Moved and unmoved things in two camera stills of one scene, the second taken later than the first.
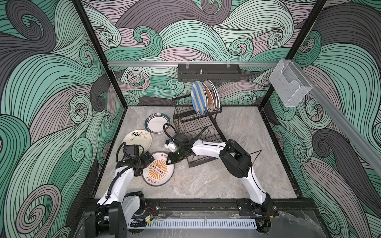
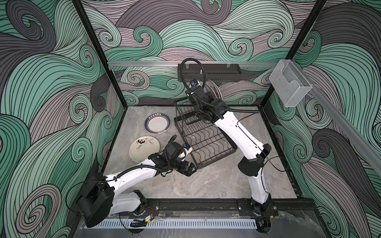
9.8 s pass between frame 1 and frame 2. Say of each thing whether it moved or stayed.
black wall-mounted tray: stayed
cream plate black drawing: moved
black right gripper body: moved
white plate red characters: stayed
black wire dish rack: stayed
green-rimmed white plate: stayed
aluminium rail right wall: stayed
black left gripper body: moved
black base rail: stayed
